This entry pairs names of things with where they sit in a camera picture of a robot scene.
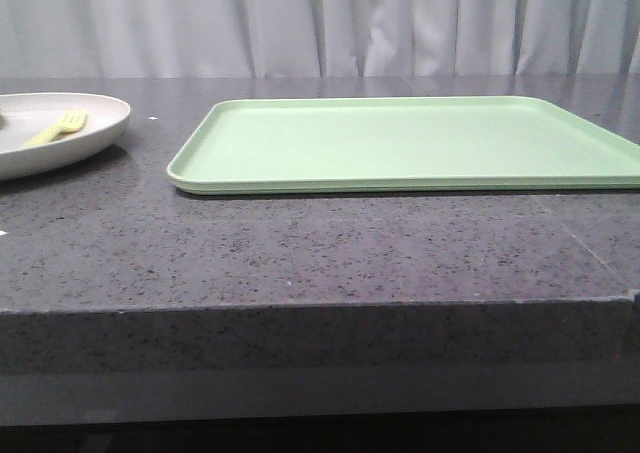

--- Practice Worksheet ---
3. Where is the yellow plastic fork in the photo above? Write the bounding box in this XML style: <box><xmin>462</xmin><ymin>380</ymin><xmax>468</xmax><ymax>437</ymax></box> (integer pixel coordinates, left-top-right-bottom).
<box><xmin>22</xmin><ymin>109</ymin><xmax>88</xmax><ymax>148</ymax></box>

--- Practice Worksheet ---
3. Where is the beige round plate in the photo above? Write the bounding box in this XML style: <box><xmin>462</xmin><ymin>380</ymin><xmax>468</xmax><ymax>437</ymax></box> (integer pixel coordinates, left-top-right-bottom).
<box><xmin>1</xmin><ymin>92</ymin><xmax>131</xmax><ymax>180</ymax></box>

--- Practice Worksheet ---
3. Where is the light green plastic tray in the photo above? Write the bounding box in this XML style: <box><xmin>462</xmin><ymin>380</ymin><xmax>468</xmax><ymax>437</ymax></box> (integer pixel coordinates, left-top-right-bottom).
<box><xmin>167</xmin><ymin>96</ymin><xmax>639</xmax><ymax>195</ymax></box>

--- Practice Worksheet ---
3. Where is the white pleated curtain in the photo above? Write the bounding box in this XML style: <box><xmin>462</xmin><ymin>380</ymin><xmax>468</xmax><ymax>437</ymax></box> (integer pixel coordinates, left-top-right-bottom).
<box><xmin>1</xmin><ymin>0</ymin><xmax>639</xmax><ymax>78</ymax></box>

